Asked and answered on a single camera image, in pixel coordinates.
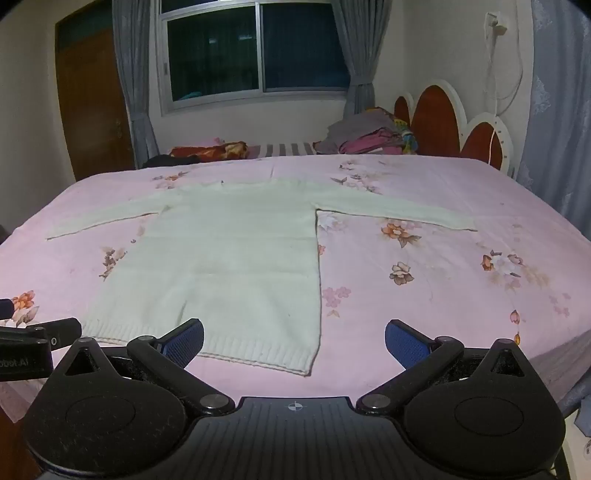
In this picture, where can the white knit sweater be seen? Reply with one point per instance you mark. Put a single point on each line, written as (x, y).
(231, 258)

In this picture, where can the white wall socket charger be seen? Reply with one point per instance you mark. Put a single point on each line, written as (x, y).
(496, 22)

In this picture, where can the grey striped mattress sheet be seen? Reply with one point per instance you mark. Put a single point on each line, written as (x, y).
(286, 148)

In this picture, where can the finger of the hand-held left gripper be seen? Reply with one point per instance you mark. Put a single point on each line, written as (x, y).
(62, 330)
(5, 308)

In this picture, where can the red patterned cloth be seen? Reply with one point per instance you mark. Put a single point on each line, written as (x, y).
(207, 151)

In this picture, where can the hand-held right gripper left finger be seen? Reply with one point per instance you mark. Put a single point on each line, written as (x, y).
(184, 344)

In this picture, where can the scalloped white and brown headboard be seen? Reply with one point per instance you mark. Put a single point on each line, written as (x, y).
(436, 115)

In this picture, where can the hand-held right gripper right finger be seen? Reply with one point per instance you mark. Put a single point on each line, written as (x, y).
(406, 344)

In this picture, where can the brown wooden door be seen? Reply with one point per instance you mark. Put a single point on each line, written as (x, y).
(92, 106)

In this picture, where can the black cloth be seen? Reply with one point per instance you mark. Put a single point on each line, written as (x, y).
(166, 161)

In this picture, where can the pink floral bedsheet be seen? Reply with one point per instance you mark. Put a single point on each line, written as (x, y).
(415, 277)

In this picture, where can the pile of folded clothes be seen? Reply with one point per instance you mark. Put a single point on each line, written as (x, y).
(364, 134)

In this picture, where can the blue-grey lace curtain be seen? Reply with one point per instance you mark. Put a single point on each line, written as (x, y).
(554, 92)

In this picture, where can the grey window curtain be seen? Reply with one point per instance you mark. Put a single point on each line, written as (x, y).
(362, 55)
(134, 69)

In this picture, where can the sliding glass window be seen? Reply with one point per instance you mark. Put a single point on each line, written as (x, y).
(258, 50)

